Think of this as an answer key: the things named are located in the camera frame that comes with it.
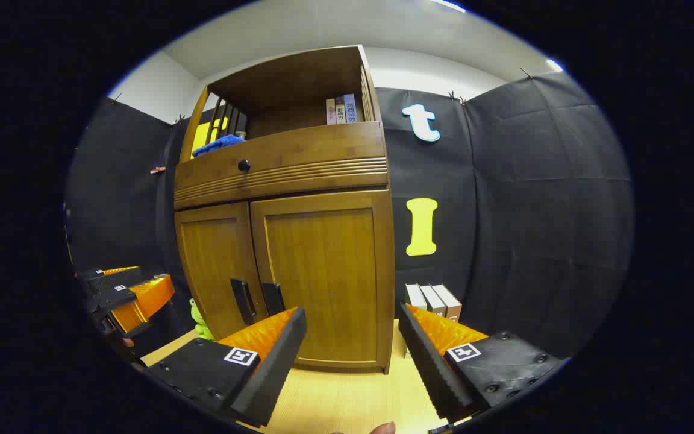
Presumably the large brown book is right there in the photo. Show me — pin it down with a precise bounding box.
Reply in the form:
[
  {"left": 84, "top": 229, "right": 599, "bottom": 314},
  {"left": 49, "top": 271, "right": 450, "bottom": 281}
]
[{"left": 433, "top": 284, "right": 462, "bottom": 323}]

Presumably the wooden cabinet door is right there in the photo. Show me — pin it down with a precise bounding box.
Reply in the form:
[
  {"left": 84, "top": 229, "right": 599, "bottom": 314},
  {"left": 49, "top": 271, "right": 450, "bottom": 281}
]
[
  {"left": 175, "top": 202, "right": 269, "bottom": 341},
  {"left": 249, "top": 190, "right": 395, "bottom": 370}
]

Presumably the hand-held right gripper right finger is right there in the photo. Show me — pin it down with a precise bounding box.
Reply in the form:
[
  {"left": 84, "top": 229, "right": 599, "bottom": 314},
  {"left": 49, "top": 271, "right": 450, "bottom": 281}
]
[{"left": 398, "top": 303, "right": 564, "bottom": 423}]

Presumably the wooden cabinet drawer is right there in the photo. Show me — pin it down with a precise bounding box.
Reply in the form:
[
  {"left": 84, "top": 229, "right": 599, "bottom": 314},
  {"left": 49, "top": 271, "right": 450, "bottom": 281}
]
[{"left": 173, "top": 121, "right": 389, "bottom": 210}]

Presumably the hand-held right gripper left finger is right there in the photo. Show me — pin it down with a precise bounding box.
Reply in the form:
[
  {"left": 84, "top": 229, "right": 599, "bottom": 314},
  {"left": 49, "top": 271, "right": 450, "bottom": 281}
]
[{"left": 142, "top": 306, "right": 308, "bottom": 429}]

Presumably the black backdrop cloth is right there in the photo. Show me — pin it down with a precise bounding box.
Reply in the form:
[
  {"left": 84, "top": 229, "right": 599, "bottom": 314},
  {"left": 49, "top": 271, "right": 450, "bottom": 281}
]
[{"left": 64, "top": 71, "right": 635, "bottom": 362}]

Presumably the large grey book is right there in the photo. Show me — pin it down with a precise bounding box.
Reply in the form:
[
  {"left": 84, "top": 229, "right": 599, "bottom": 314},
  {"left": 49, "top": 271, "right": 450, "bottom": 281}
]
[{"left": 420, "top": 285, "right": 448, "bottom": 317}]

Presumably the blue cloth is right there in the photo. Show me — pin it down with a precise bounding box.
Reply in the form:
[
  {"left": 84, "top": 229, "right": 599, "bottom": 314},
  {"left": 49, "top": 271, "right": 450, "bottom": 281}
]
[{"left": 192, "top": 134, "right": 245, "bottom": 159}]

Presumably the green frog toy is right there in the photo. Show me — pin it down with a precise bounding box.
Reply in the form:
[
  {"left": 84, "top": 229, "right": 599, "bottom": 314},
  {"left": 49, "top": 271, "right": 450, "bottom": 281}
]
[{"left": 189, "top": 298, "right": 215, "bottom": 340}]

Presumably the wooden double-door shoe cabinet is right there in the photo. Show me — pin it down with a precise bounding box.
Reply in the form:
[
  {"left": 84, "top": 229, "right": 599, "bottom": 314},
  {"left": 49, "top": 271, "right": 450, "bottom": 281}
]
[{"left": 173, "top": 45, "right": 396, "bottom": 374}]

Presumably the black door handle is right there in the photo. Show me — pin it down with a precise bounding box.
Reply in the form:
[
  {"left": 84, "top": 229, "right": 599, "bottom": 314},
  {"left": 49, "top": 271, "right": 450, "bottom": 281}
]
[
  {"left": 230, "top": 278, "right": 257, "bottom": 326},
  {"left": 261, "top": 282, "right": 286, "bottom": 315}
]

